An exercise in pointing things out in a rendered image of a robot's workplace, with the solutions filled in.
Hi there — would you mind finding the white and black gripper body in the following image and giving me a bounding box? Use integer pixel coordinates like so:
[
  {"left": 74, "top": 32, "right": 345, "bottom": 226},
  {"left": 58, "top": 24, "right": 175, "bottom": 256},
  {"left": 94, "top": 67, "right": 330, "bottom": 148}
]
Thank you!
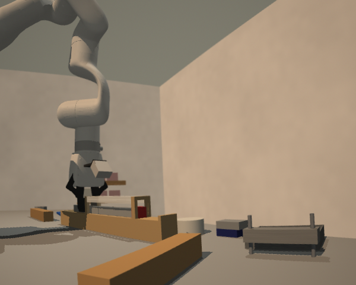
[{"left": 69, "top": 150, "right": 104, "bottom": 187}]

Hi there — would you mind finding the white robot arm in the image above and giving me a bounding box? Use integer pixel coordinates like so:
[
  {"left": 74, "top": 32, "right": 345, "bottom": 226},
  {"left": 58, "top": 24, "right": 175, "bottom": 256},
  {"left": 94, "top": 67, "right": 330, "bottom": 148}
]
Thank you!
[{"left": 0, "top": 0, "right": 113, "bottom": 178}]

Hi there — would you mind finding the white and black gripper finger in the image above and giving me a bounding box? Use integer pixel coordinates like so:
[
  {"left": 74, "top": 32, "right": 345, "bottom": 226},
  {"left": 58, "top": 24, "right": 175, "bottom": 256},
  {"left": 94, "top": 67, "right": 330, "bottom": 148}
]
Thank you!
[
  {"left": 91, "top": 181, "right": 108, "bottom": 196},
  {"left": 66, "top": 174, "right": 85, "bottom": 212}
]

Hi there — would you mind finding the grey cylinder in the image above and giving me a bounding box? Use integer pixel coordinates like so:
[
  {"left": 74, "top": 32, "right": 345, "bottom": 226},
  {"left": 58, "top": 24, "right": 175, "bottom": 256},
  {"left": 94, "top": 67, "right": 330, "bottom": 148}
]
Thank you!
[{"left": 177, "top": 217, "right": 205, "bottom": 235}]

